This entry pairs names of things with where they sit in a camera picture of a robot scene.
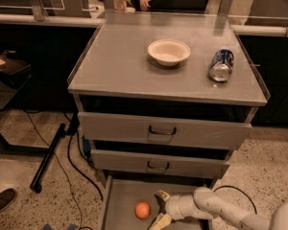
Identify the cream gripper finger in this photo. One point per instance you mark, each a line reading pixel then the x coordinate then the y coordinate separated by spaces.
pixel 162 196
pixel 161 221

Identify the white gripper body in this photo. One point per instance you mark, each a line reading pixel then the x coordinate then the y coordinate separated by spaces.
pixel 173 207

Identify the orange fruit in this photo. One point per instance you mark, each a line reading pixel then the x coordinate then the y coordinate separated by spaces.
pixel 142 210

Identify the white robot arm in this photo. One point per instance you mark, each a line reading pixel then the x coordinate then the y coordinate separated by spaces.
pixel 203 203

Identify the middle grey drawer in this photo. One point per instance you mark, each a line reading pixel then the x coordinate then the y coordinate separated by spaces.
pixel 134 162

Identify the grey drawer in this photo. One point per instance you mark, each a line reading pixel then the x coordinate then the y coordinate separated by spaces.
pixel 125 190
pixel 134 162
pixel 163 131

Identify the bottom grey drawer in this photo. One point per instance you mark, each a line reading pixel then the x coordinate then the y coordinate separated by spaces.
pixel 125 190

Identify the top grey drawer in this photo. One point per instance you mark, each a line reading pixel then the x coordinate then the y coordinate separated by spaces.
pixel 163 131

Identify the grey drawer cabinet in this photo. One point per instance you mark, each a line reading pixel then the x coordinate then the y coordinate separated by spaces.
pixel 164 100

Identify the background person hand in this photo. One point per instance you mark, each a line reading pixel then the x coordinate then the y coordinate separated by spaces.
pixel 144 5

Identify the black stand leg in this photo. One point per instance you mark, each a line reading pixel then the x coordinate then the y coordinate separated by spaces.
pixel 35 185

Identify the blue soda can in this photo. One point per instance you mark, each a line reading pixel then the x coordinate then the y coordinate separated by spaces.
pixel 221 66

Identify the white bowl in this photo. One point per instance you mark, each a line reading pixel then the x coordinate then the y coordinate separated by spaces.
pixel 169 52

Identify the dark shoe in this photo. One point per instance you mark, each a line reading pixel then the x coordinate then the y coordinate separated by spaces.
pixel 6 198

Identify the black box on shelf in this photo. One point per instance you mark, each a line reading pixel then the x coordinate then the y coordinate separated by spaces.
pixel 12 68

